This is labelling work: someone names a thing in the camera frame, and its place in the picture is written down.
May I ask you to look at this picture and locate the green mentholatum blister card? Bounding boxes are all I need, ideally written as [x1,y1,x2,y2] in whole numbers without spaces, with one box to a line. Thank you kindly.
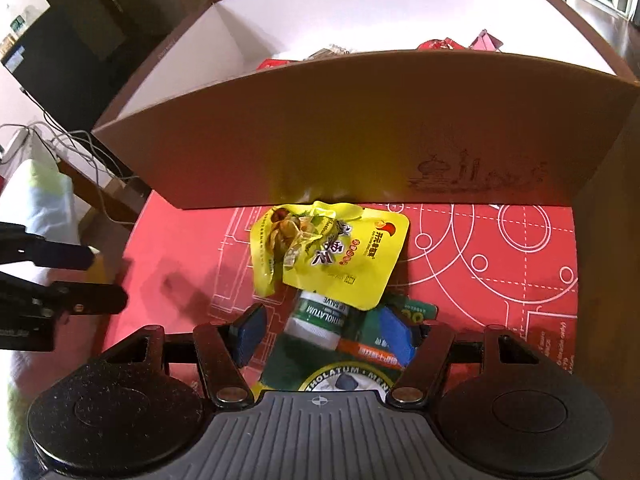
[252,292,438,398]

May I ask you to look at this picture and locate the red snack packet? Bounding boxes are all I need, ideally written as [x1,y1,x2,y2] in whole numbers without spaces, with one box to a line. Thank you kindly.
[416,38,465,51]

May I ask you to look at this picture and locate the cotton swab bag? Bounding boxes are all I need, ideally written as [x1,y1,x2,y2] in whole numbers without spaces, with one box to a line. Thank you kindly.
[306,44,350,61]

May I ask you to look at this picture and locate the red candy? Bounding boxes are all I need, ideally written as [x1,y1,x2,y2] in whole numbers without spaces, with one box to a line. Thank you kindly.
[257,58,295,70]

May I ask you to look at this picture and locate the white cloth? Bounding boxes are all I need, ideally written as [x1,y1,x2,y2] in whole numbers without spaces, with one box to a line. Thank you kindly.
[1,159,93,470]

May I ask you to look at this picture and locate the red flattened cardboard mat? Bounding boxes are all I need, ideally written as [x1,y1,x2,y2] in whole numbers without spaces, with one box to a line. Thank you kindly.
[105,195,578,392]

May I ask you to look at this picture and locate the brown cardboard box white inside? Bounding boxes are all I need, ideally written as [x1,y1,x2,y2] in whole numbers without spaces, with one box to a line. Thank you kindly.
[96,0,639,209]

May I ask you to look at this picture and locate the white cables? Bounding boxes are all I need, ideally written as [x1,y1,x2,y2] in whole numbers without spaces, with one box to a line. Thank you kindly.
[0,86,144,226]

